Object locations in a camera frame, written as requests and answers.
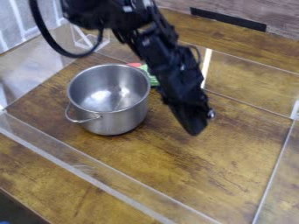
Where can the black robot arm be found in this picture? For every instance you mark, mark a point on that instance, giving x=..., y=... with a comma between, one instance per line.
x=142, y=28

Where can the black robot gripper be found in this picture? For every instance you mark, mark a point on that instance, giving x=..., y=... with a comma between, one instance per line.
x=175, y=68

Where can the green bumpy toy gourd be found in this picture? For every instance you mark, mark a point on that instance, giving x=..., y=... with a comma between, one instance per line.
x=151, y=77

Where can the pink red spoon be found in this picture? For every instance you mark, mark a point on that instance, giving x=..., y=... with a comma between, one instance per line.
x=134, y=64

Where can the stainless steel pot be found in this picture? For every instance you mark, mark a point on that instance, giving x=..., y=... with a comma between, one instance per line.
x=108, y=99

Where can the clear acrylic corner bracket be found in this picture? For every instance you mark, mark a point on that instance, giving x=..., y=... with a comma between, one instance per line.
x=84, y=39

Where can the black strip on wall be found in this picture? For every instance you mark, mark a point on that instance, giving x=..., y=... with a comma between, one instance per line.
x=228, y=19

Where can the clear acrylic enclosure wall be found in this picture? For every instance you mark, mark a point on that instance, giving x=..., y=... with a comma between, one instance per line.
x=234, y=175

